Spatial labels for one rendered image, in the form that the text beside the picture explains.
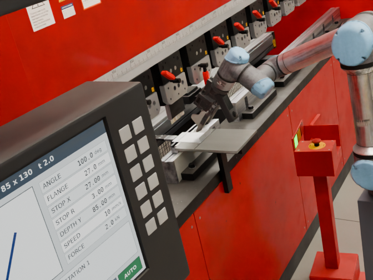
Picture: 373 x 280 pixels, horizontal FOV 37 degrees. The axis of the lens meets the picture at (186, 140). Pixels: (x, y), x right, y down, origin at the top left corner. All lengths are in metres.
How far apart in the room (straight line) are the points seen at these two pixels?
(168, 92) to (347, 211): 1.71
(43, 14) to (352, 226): 2.24
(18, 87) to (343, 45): 0.92
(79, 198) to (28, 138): 0.11
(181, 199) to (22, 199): 1.32
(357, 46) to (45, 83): 0.87
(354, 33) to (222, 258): 1.03
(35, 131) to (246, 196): 1.69
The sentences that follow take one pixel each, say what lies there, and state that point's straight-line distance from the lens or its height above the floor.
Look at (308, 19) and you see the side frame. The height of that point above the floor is 0.89.
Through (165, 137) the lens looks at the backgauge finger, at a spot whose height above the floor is 1.00.
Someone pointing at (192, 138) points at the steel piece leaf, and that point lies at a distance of 2.13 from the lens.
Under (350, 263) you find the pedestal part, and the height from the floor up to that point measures 0.12.
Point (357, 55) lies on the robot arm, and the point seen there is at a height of 1.33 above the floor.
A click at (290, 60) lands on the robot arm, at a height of 1.27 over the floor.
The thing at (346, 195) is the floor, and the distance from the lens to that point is 3.55.
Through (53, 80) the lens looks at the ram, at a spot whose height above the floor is 1.46.
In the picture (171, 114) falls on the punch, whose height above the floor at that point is 1.12.
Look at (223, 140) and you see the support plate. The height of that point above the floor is 1.00.
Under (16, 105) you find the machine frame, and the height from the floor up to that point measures 1.52.
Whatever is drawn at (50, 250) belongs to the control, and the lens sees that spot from 0.75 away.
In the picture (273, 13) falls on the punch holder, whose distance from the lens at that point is 2.87.
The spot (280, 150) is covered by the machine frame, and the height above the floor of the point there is 0.67.
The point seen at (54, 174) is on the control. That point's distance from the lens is 0.73.
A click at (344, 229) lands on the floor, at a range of 3.24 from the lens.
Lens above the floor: 1.83
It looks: 23 degrees down
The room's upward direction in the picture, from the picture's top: 13 degrees counter-clockwise
